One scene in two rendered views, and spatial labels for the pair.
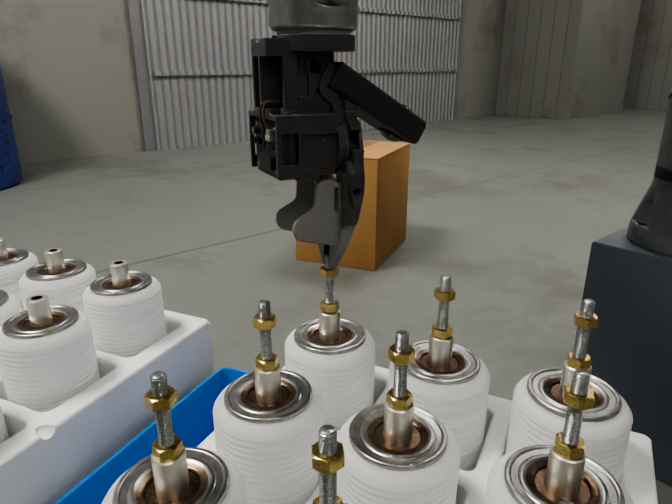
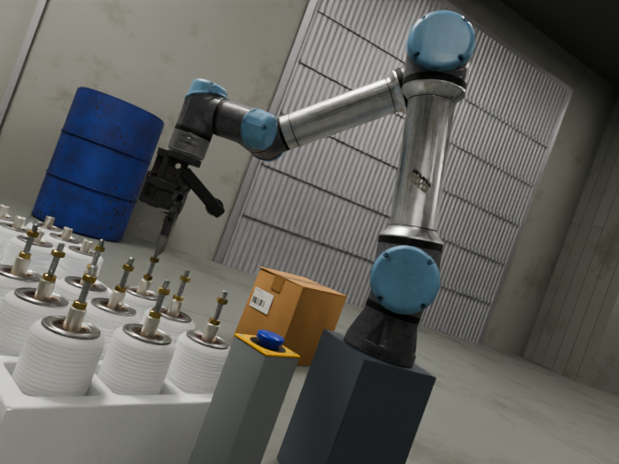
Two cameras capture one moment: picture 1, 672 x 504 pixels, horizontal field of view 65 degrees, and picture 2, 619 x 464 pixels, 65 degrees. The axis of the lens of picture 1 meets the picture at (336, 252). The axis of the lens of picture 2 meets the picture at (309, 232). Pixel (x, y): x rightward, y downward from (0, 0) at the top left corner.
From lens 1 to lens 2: 66 cm
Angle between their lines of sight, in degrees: 25
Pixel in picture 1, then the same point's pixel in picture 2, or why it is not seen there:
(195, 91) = (267, 236)
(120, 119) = (207, 233)
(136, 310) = (80, 263)
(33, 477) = not seen: outside the picture
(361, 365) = (142, 307)
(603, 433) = (196, 347)
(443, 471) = (113, 318)
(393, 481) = (91, 309)
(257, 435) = (65, 286)
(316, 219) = (151, 226)
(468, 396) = (166, 324)
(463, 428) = not seen: hidden behind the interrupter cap
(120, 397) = not seen: hidden behind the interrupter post
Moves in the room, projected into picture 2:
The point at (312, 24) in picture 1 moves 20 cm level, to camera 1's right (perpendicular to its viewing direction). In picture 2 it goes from (177, 147) to (267, 179)
